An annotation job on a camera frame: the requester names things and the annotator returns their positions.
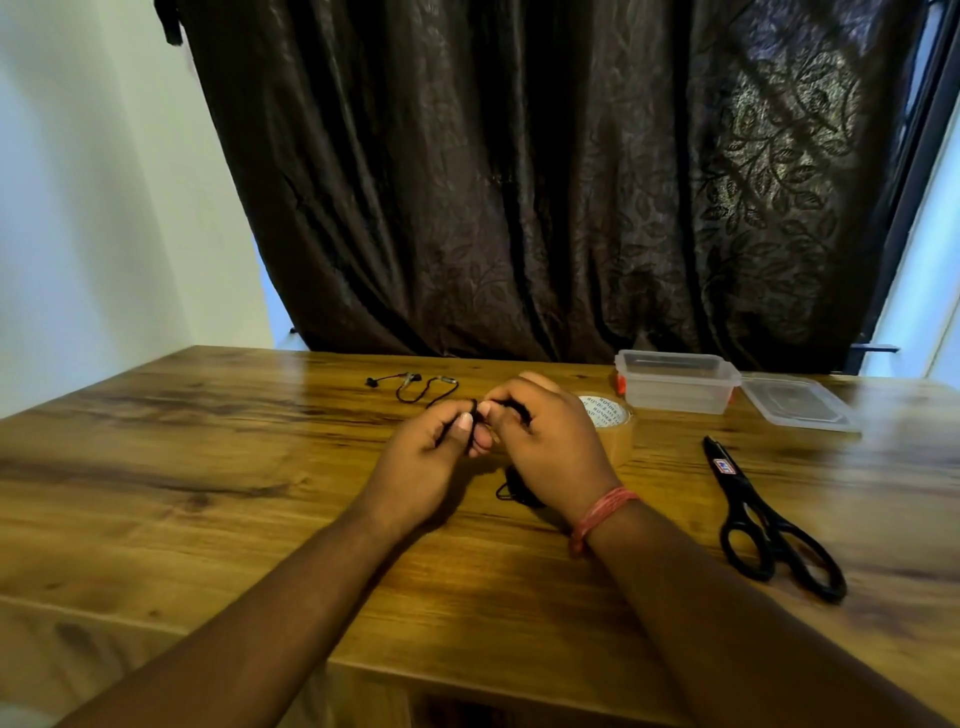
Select person's left hand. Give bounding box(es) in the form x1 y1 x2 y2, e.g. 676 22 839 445
351 399 496 540

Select person's right hand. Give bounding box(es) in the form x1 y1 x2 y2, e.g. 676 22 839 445
471 371 625 528

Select black wired earphones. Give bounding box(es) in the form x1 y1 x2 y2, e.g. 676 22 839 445
364 371 546 511

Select person's left forearm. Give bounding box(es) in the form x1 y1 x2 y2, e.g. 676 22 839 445
56 504 440 728

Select person's right forearm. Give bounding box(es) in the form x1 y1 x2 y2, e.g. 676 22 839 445
581 498 948 728

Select brown packing tape roll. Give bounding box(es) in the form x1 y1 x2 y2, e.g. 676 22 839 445
576 394 638 471

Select clear plastic container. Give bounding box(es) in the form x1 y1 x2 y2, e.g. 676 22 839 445
614 349 743 416

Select red thread wristband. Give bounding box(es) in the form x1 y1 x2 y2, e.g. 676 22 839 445
567 486 642 558

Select dark brown patterned curtain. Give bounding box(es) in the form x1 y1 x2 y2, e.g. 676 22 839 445
153 0 931 375

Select clear plastic container lid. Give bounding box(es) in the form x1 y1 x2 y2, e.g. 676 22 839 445
739 372 863 435

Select black scissors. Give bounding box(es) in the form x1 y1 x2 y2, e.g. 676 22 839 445
702 435 849 604

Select black window frame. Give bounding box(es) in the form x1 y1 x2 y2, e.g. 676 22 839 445
843 0 960 376

